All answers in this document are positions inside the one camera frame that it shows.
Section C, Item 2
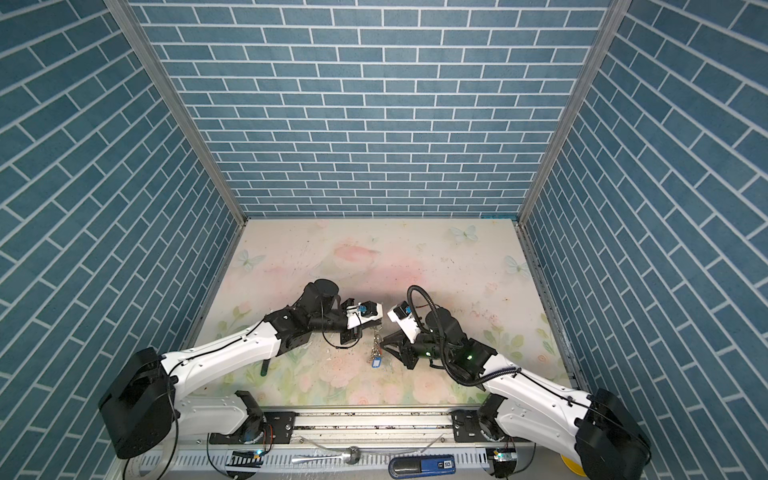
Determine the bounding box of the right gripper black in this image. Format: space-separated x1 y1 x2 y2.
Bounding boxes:
378 328 454 370

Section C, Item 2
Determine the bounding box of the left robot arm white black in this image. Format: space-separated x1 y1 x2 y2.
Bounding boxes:
98 279 383 460

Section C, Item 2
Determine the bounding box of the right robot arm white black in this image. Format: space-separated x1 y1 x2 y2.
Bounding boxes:
381 285 652 479

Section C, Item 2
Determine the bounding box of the blue black device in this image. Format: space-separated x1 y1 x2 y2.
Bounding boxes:
388 455 456 479

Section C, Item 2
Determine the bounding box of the metal rod tool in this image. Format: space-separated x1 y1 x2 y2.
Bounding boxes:
290 435 445 465

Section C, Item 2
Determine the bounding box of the yellow tape roll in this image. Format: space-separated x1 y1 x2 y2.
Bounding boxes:
562 456 587 478

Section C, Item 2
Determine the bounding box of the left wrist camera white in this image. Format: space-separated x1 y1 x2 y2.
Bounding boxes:
346 301 383 330

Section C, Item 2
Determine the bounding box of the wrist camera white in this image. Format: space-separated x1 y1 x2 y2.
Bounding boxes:
346 301 383 330
387 301 421 344

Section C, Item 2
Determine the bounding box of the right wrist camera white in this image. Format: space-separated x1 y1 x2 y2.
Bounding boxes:
387 301 421 344

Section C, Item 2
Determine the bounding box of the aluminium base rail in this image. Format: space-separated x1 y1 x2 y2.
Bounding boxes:
119 406 541 475

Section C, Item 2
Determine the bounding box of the aluminium corner post right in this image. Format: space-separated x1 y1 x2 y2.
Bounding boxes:
518 0 631 228

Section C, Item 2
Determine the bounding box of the aluminium corner post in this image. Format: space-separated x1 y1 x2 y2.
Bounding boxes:
104 0 247 227
518 0 631 228

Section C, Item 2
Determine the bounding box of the aluminium corner post left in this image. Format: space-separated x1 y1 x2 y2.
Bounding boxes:
104 0 247 227

